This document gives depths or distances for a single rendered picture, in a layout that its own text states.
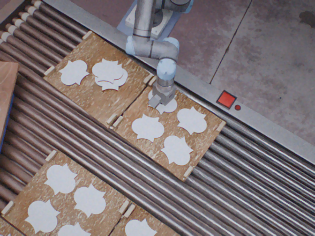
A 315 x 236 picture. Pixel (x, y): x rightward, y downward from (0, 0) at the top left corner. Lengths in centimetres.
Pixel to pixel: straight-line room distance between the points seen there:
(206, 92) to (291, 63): 146
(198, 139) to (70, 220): 66
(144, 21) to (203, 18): 176
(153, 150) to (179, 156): 12
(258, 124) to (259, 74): 127
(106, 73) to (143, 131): 34
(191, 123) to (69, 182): 60
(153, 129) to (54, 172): 48
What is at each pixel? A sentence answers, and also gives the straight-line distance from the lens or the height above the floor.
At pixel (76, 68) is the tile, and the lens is 185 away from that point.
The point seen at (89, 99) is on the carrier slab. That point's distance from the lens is 177.
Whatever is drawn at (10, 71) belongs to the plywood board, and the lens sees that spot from 181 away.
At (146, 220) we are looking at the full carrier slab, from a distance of 160.
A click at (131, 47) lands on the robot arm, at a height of 124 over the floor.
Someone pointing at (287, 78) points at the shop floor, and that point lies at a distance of 310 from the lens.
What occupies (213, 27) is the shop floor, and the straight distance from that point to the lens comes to 320.
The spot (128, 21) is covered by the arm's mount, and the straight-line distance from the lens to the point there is 202.
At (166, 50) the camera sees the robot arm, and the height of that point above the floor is 124.
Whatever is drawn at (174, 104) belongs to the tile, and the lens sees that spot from 174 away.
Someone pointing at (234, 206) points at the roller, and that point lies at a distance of 167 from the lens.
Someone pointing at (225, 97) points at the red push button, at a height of 93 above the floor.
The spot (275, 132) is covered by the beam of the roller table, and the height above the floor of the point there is 92.
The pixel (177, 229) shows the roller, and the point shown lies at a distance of 162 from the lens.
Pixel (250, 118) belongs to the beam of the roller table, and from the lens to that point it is 182.
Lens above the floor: 252
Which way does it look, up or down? 67 degrees down
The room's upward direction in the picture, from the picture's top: 6 degrees clockwise
